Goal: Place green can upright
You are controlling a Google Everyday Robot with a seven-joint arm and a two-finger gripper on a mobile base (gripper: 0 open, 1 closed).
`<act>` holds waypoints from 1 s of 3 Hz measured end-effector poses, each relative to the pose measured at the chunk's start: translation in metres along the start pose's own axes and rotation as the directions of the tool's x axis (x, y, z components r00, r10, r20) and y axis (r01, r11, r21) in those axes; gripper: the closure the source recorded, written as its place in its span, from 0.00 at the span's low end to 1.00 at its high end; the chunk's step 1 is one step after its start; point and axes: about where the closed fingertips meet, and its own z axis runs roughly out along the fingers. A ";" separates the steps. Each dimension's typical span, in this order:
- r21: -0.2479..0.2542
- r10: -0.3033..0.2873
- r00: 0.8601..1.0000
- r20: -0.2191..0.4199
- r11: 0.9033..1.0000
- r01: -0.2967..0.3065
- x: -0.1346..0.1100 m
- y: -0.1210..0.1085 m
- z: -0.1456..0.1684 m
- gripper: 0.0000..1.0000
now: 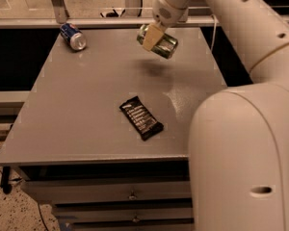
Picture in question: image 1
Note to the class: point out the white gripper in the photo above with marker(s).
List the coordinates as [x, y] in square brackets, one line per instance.
[164, 12]

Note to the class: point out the green soda can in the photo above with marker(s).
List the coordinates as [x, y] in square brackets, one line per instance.
[165, 47]

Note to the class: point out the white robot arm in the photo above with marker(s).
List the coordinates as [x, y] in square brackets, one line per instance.
[239, 137]

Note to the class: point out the blue soda can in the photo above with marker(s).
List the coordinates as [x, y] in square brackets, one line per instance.
[73, 36]

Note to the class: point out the black snack bar wrapper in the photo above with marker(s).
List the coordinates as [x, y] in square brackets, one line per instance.
[141, 118]

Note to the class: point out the grey drawer cabinet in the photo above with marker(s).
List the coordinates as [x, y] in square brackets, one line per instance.
[71, 126]

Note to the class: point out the top grey drawer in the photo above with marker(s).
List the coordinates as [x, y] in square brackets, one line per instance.
[93, 191]

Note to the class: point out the grey drawer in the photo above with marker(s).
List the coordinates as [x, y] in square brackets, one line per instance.
[93, 191]
[98, 215]

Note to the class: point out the middle grey drawer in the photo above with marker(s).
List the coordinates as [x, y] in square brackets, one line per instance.
[98, 215]

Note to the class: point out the grey metal railing frame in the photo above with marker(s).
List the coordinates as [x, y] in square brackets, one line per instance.
[86, 16]

